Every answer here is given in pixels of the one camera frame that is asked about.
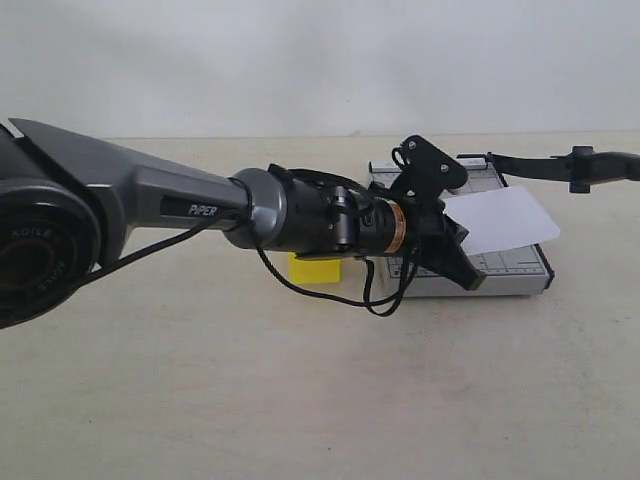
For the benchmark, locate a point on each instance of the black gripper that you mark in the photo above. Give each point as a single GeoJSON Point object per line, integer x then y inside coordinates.
{"type": "Point", "coordinates": [433, 238]}

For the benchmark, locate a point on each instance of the white paper sheet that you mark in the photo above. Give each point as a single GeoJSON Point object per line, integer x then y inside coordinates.
{"type": "Point", "coordinates": [501, 219]}

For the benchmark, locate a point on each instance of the yellow cube block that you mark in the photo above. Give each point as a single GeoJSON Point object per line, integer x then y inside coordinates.
{"type": "Point", "coordinates": [313, 272]}

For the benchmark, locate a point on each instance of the black cutter blade arm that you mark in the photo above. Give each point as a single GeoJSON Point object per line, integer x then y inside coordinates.
{"type": "Point", "coordinates": [581, 168]}

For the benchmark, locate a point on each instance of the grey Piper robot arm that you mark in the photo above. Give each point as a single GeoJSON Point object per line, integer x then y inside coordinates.
{"type": "Point", "coordinates": [69, 203]}

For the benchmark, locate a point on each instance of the grey paper cutter base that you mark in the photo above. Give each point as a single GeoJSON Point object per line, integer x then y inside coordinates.
{"type": "Point", "coordinates": [519, 272]}

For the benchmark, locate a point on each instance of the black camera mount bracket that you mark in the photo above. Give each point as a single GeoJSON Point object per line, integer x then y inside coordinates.
{"type": "Point", "coordinates": [425, 170]}

